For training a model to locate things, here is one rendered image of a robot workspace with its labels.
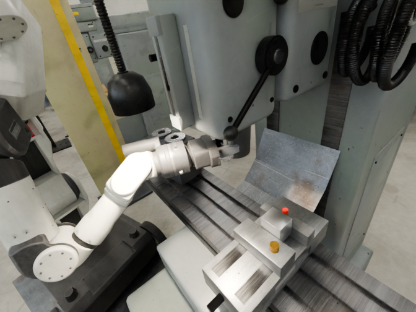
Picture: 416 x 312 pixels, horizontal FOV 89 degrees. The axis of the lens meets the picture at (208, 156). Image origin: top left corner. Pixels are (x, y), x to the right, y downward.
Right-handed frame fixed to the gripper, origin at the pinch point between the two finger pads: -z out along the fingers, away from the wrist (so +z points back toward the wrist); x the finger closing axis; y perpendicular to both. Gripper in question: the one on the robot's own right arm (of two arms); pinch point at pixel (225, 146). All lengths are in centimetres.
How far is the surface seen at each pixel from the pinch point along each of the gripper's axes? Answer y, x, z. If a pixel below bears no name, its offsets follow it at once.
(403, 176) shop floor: 120, 63, -196
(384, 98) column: -5.8, -6.2, -44.6
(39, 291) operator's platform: 85, 38, 104
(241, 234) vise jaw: 18.4, -14.9, 2.4
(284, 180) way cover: 28.3, 9.6, -26.5
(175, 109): -15.1, -5.9, 11.6
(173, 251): 37.7, 1.3, 22.7
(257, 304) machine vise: 22.5, -29.4, 5.1
